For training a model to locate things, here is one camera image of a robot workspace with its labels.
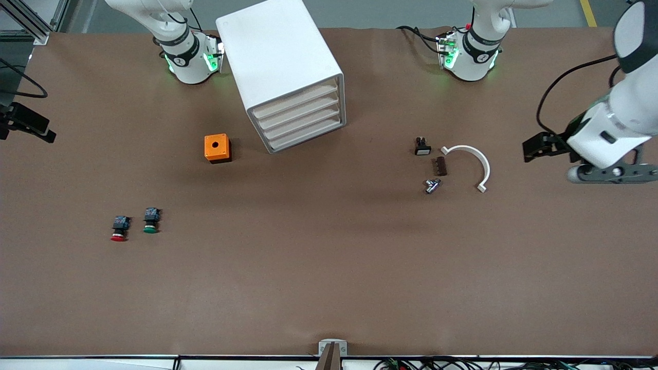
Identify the black cable bundle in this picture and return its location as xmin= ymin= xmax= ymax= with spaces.
xmin=375 ymin=357 xmax=658 ymax=370

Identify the silver aluminium frame profile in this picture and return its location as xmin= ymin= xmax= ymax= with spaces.
xmin=0 ymin=0 xmax=67 ymax=44

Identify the red push button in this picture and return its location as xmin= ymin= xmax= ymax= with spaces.
xmin=111 ymin=216 xmax=131 ymax=242

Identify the white cabinet drawer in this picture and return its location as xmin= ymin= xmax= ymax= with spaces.
xmin=261 ymin=102 xmax=342 ymax=143
xmin=251 ymin=77 xmax=341 ymax=124
xmin=256 ymin=90 xmax=342 ymax=134
xmin=266 ymin=113 xmax=344 ymax=153

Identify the white half-ring pipe clamp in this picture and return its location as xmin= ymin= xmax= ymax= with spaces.
xmin=441 ymin=145 xmax=490 ymax=193

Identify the white drawer cabinet housing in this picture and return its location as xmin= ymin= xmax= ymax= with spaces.
xmin=216 ymin=0 xmax=347 ymax=154

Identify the orange box with hole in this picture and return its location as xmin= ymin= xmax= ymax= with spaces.
xmin=204 ymin=134 xmax=232 ymax=164

